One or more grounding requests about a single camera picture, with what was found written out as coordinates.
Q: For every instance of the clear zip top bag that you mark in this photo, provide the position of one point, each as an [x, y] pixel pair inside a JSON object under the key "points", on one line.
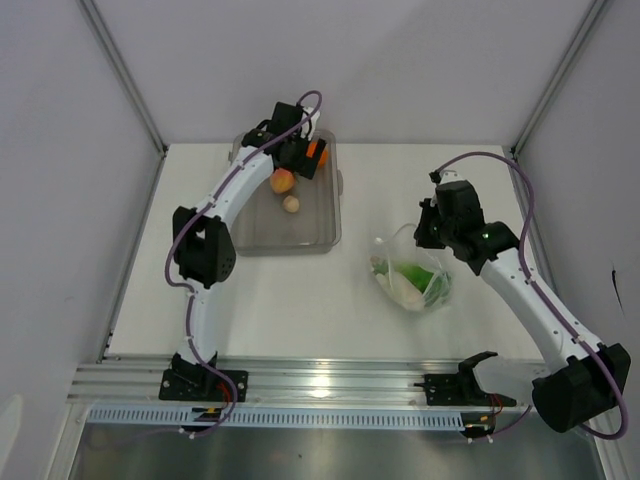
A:
{"points": [[401, 247]]}

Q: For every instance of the right aluminium frame post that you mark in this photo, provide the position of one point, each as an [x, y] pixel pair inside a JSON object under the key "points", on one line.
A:
{"points": [[569, 58]]}

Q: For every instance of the aluminium frame post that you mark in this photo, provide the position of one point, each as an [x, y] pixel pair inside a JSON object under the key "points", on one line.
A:
{"points": [[116, 61], [569, 58]]}

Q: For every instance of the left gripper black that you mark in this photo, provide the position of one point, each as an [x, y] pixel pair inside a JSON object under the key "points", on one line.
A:
{"points": [[296, 166]]}

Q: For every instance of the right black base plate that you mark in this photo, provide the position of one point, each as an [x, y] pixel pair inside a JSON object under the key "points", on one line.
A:
{"points": [[459, 389]]}

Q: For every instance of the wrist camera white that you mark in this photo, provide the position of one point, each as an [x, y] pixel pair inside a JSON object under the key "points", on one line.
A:
{"points": [[444, 176], [311, 115]]}

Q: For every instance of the peach fruit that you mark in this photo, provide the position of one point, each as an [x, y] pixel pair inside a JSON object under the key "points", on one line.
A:
{"points": [[282, 181]]}

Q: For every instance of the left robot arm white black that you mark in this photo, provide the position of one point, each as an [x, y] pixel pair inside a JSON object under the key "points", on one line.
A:
{"points": [[202, 255]]}

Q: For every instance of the slotted cable duct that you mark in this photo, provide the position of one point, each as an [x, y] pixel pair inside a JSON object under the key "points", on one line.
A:
{"points": [[268, 417]]}

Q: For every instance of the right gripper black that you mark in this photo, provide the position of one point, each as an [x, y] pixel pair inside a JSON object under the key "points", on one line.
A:
{"points": [[421, 235]]}

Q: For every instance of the small beige mushroom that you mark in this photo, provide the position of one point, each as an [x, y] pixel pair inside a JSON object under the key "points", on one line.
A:
{"points": [[291, 204]]}

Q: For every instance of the green lettuce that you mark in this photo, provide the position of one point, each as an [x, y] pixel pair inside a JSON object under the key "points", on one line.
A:
{"points": [[433, 286]]}

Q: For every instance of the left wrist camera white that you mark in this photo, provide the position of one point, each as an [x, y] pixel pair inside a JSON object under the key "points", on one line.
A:
{"points": [[311, 115]]}

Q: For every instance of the white radish green leaves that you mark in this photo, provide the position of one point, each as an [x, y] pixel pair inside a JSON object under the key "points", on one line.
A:
{"points": [[398, 288]]}

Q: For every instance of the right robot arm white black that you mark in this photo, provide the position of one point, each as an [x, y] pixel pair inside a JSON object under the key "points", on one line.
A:
{"points": [[584, 377]]}

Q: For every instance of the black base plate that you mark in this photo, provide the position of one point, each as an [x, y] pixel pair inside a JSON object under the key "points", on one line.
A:
{"points": [[202, 385], [459, 389]]}

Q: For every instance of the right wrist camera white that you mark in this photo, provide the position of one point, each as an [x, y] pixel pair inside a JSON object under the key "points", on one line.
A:
{"points": [[444, 176]]}

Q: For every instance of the left aluminium frame post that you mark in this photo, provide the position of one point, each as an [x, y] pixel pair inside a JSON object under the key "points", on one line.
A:
{"points": [[116, 61]]}

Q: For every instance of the orange fruit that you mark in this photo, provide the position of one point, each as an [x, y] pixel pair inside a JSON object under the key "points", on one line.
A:
{"points": [[323, 158]]}

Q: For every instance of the aluminium rail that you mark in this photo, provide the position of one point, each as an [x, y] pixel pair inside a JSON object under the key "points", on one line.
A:
{"points": [[272, 381]]}

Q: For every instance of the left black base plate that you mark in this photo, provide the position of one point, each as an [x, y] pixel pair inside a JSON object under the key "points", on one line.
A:
{"points": [[202, 385]]}

